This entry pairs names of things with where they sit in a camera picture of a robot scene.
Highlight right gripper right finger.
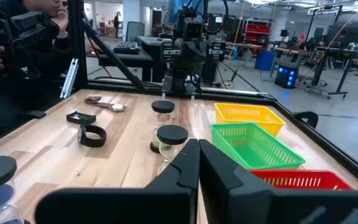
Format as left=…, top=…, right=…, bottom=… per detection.
left=198, top=139, right=358, bottom=224

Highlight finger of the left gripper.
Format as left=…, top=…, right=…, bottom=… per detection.
left=170, top=68, right=179, bottom=91
left=178, top=68, right=188, bottom=91

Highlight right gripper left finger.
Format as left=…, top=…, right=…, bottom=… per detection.
left=34, top=138, right=201, bottom=224

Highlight green sand hourglass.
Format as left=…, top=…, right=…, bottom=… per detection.
left=149, top=100, right=176, bottom=154
left=156, top=124, right=189, bottom=172

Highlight brown leather strap wristwatch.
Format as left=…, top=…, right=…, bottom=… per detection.
left=84, top=95, right=127, bottom=113

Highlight black band wristwatch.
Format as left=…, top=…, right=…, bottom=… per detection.
left=76, top=124, right=108, bottom=148

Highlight grey office chair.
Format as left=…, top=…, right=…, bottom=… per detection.
left=125, top=21, right=145, bottom=43

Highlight black keyboard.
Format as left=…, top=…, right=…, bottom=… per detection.
left=113, top=40, right=140, bottom=55

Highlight green plastic basket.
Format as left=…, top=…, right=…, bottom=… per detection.
left=209, top=122, right=306, bottom=170

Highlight red plastic basket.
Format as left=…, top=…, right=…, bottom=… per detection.
left=249, top=169, right=354, bottom=191

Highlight yellow plastic basket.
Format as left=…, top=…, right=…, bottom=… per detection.
left=213, top=102, right=287, bottom=137

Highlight red storage rack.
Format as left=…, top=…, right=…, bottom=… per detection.
left=242, top=20, right=272, bottom=57

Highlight blue bin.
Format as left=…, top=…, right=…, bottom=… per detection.
left=254, top=50, right=275, bottom=72

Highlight person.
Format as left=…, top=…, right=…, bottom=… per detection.
left=112, top=11, right=121, bottom=39
left=0, top=0, right=104, bottom=94

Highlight computer tower blue lights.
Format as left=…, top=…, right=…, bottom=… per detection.
left=274, top=63, right=300, bottom=90

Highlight silver aluminium bar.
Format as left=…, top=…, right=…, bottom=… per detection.
left=60, top=58, right=80, bottom=100

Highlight black standing desk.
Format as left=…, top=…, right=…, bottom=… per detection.
left=306, top=46, right=358, bottom=100

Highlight black monitor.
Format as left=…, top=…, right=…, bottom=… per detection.
left=328, top=21, right=358, bottom=47

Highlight black aluminium table frame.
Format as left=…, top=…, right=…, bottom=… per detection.
left=0, top=0, right=358, bottom=190

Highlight black curved bracket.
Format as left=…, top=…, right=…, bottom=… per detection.
left=292, top=111, right=319, bottom=129

